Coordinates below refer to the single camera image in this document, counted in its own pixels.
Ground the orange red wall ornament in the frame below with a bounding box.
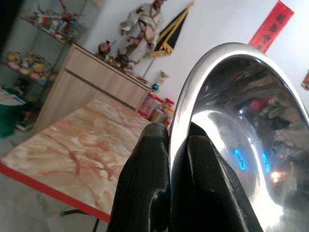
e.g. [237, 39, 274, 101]
[301, 69, 309, 91]

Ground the shiny stainless steel plate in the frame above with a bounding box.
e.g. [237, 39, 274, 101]
[168, 42, 309, 232]

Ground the black flag with yellow trim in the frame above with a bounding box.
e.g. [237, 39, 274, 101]
[150, 0, 195, 58]

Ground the marble pattern red edged table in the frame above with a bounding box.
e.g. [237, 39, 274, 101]
[0, 93, 156, 223]

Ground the low clear plastic jar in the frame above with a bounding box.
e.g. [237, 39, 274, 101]
[148, 108, 169, 125]

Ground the red paper wall banner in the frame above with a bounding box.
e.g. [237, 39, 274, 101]
[248, 0, 296, 54]

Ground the glass shelf with figurines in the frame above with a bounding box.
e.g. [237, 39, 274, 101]
[0, 0, 88, 132]

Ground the small white figurine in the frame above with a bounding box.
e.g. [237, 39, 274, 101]
[156, 70, 170, 85]

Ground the green tote bag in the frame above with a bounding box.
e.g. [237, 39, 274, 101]
[0, 86, 27, 139]

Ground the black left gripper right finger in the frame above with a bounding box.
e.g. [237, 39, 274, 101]
[170, 120, 264, 232]

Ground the white robed warrior statue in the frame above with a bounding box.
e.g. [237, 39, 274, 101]
[119, 0, 165, 65]

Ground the light wooden cabinet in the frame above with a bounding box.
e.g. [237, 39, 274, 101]
[30, 43, 153, 136]

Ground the dark metal teapot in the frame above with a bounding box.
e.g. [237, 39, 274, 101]
[114, 53, 135, 71]

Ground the round brown red urn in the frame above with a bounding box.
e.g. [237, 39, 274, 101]
[97, 39, 113, 56]

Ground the large red lid plastic jar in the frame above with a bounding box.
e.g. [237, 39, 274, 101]
[139, 92, 165, 119]

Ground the orange red lid plastic jar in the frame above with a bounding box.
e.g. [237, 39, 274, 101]
[162, 97, 175, 121]

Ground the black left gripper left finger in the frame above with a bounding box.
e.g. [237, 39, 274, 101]
[106, 122, 172, 232]

